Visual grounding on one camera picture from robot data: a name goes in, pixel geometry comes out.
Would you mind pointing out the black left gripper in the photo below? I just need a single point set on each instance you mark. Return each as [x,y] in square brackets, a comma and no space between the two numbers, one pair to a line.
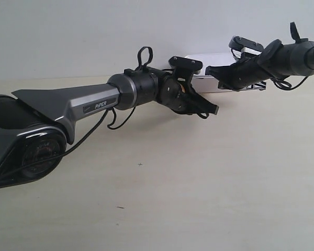
[182,99]

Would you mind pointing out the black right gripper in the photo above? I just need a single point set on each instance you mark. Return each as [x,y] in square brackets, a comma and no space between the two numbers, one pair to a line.
[238,75]

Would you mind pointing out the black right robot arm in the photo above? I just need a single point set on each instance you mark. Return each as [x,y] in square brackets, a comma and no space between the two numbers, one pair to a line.
[277,61]

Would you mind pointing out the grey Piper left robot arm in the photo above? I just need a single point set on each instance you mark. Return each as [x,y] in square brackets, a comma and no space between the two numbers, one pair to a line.
[37,125]

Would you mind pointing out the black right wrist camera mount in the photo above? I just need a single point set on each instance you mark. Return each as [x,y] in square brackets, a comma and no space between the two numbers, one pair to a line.
[238,43]

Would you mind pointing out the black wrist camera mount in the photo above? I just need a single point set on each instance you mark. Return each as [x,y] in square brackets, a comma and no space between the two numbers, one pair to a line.
[238,43]
[185,68]

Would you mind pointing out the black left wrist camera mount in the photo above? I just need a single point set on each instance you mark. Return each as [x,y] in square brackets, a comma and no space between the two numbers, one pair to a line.
[185,68]

